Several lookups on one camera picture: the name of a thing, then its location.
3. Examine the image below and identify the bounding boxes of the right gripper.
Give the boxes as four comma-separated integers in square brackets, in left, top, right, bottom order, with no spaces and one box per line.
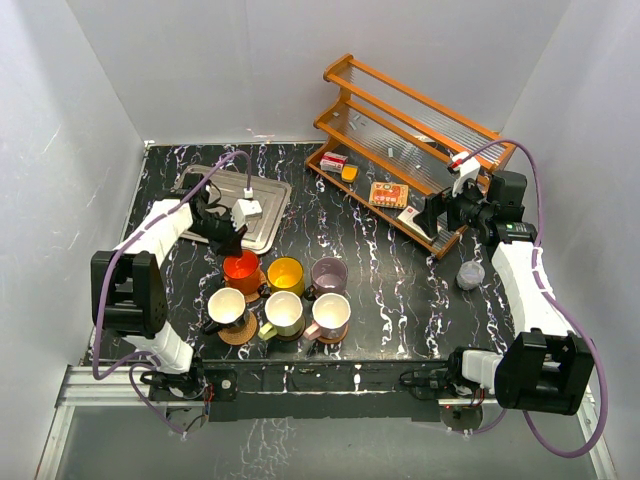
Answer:
[413,174,493,238]

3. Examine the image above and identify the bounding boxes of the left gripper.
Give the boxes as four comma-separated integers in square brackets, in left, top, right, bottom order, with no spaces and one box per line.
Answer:
[189,208,248,258]

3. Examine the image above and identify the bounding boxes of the orange-red cup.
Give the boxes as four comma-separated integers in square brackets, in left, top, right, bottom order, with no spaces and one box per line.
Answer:
[222,249,268,297]

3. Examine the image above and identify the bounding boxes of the yellow cup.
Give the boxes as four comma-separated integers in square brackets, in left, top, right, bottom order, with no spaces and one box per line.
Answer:
[266,257,305,297]

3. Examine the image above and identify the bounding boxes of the black cup white inside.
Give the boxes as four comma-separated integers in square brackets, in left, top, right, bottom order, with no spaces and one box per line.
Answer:
[202,287,248,335]

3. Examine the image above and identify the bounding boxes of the pale green cup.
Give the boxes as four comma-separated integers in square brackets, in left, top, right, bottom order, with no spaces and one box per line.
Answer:
[258,291,304,341]

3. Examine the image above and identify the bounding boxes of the woven rattan coaster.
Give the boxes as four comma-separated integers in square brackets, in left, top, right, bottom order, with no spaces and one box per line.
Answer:
[244,284,267,304]
[218,311,259,346]

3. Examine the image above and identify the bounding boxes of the purple cup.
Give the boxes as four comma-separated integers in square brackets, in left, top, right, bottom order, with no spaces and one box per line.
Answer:
[303,257,348,301]

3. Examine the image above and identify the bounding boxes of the pink cup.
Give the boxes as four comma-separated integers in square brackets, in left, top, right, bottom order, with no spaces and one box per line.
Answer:
[303,293,351,340]

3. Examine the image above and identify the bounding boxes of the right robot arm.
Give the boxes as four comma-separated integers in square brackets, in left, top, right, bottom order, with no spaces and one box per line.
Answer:
[399,171,594,415]

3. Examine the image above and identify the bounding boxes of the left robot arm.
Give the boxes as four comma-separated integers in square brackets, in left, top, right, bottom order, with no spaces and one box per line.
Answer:
[90,180,261,399]

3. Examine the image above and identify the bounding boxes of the white stapler box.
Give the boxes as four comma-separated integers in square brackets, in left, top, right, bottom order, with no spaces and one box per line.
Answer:
[397,206,441,244]

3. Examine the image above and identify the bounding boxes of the metal tray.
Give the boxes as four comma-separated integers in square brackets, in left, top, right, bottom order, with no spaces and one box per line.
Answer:
[164,165,291,255]

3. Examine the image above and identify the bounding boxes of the orange spiral notebook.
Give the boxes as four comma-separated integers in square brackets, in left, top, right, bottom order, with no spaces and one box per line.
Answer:
[369,182,409,209]

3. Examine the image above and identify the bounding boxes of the wooden shelf rack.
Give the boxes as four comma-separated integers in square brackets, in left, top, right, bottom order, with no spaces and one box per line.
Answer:
[306,54,515,258]

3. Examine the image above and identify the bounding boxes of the small orange box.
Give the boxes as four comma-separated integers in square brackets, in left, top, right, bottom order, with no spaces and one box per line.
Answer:
[341,164,358,184]

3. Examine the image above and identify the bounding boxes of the red white small box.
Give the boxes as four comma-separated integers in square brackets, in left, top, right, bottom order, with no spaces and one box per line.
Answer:
[319,152,348,174]

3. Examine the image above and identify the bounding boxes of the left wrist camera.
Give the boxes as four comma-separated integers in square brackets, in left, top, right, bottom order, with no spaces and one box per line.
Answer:
[231,199,263,230]

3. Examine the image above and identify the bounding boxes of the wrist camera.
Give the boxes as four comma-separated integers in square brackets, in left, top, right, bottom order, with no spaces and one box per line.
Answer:
[231,199,263,230]
[448,151,481,197]

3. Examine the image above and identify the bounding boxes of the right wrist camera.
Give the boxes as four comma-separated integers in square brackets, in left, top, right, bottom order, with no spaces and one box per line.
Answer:
[448,151,481,197]

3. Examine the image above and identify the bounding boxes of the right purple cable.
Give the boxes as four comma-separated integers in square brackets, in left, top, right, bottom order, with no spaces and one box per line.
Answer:
[448,139,609,459]

